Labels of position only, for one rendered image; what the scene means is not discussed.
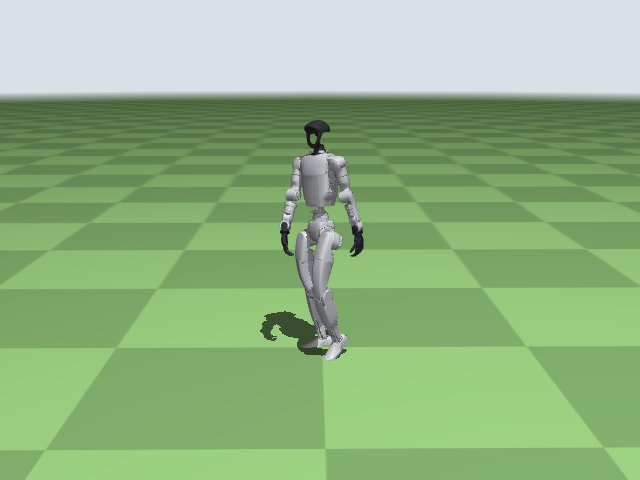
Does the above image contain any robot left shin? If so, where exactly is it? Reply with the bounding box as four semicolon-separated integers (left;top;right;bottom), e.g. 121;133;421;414
314;289;341;344

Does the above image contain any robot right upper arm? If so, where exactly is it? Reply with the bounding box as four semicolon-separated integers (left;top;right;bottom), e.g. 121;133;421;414
286;156;303;201

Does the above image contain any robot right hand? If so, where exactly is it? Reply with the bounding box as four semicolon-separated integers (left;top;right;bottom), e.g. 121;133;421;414
280;222;294;256

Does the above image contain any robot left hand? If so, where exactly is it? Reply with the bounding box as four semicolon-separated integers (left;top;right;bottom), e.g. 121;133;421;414
350;225;364;257

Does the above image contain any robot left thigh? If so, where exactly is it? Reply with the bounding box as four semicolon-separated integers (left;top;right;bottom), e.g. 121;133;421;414
313;228;342;305

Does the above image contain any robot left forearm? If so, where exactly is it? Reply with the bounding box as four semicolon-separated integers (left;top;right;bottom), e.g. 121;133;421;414
345;190;363;232

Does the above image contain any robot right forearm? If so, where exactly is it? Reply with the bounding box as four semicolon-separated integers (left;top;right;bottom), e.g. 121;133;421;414
280;198;297;230

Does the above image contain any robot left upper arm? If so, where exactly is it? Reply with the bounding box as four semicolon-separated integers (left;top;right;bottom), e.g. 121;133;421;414
327;156;351;203

